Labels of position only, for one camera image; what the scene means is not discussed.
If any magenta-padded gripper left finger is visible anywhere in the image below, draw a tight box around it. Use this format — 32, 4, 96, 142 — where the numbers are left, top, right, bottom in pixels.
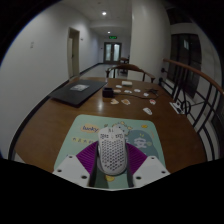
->
52, 141, 100, 188

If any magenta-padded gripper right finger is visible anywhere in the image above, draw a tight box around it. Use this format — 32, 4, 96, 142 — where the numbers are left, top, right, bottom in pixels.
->
124, 143, 171, 188

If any white perforated computer mouse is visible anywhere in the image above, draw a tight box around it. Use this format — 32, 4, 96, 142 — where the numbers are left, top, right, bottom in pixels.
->
97, 125, 129, 177

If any green cartoon-print mouse pad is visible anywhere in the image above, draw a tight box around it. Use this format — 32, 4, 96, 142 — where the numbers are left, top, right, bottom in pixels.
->
53, 114, 166, 191

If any white cartoon sticker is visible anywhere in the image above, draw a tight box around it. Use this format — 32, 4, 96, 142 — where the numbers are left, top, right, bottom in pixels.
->
142, 107, 154, 116

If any dark closed laptop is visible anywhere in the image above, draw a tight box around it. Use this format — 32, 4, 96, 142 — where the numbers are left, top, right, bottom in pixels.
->
48, 79, 108, 108

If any small black box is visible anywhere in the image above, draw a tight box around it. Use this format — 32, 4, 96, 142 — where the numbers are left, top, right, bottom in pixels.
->
102, 87, 114, 99

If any black railing with wooden handrail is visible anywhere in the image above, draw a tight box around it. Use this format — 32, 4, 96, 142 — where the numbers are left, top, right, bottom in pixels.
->
159, 58, 224, 162

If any brown wooden armchair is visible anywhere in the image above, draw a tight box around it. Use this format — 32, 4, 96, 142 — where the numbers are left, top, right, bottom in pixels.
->
105, 63, 157, 84

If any dark framed window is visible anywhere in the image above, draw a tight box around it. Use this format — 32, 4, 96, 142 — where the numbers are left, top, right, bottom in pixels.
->
167, 32, 203, 98

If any white side door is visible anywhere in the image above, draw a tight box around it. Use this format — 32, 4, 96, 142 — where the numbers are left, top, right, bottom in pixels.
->
67, 26, 81, 80

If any glass double door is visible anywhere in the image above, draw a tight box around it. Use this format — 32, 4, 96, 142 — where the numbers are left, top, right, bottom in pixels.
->
103, 41, 123, 64

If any black cable with plug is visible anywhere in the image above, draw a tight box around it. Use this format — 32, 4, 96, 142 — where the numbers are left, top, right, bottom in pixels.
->
155, 89, 185, 114

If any thin black cable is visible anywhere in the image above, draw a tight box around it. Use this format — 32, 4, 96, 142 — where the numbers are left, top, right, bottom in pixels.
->
112, 92, 158, 100

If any black cable hub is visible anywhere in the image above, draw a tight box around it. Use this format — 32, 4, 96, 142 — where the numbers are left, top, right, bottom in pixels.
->
147, 87, 161, 96

